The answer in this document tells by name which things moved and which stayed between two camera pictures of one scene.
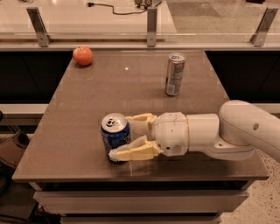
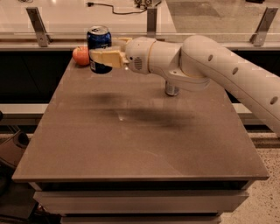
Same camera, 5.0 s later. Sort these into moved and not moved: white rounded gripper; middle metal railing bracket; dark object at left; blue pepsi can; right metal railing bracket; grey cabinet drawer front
Moved: white rounded gripper; blue pepsi can
Not moved: right metal railing bracket; dark object at left; grey cabinet drawer front; middle metal railing bracket
